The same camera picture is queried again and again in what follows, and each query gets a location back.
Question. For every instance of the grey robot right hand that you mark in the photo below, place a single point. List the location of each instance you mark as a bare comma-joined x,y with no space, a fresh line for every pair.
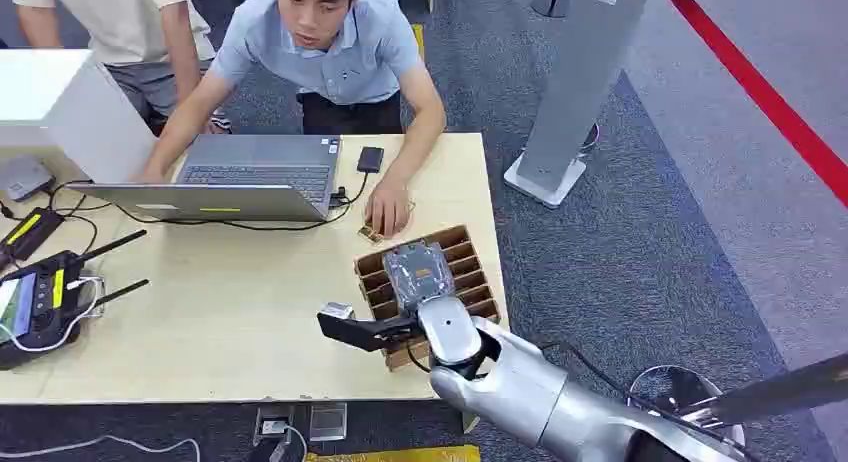
418,272

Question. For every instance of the person's right hand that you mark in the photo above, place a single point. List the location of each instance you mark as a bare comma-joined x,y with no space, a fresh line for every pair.
152,174

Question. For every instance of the person's left hand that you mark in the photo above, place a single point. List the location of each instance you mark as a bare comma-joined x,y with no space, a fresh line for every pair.
387,208

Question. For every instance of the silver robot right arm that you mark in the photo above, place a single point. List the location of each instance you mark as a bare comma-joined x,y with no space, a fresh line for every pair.
530,396

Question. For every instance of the small black phone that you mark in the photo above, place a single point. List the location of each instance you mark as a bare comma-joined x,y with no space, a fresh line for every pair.
370,159

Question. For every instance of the wooden slotted card box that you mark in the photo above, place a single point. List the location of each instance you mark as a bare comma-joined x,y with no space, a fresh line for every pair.
474,280

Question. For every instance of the grey laptop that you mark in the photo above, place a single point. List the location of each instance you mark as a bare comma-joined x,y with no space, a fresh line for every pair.
258,174

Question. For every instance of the white box cabinet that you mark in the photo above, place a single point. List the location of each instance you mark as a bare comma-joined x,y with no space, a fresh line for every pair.
66,108

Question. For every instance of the flat grey device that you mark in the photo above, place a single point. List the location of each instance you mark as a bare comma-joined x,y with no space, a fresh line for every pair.
23,177

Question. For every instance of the black device with yellow label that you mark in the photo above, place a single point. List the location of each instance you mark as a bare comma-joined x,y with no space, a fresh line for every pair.
26,234

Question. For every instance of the standing person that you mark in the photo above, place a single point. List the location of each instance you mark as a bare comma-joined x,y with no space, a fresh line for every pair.
126,28

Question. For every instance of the person at the desk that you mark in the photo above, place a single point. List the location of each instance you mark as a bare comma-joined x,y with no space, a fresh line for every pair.
338,48

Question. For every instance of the black remote controller with antennas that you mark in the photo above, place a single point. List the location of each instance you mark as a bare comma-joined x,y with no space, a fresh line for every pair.
46,306

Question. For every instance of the yellow chair edge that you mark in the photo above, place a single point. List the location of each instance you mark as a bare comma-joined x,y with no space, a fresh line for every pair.
418,40

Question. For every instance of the yellow sheet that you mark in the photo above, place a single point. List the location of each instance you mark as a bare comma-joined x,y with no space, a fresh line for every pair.
397,455

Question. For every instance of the grey pillar stand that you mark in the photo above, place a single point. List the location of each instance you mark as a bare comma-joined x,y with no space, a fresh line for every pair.
583,68

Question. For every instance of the round black stanchion base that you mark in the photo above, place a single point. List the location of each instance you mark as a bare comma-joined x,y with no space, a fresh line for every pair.
551,5

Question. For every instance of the round chrome base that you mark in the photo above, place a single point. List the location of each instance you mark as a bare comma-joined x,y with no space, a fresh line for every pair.
662,389

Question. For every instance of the red floor tape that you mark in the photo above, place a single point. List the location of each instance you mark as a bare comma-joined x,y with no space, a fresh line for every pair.
762,94

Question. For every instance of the dark grey bar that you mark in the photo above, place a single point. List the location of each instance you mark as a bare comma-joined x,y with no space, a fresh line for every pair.
788,387

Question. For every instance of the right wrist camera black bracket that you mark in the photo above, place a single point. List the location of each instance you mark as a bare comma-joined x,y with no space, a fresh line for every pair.
361,332

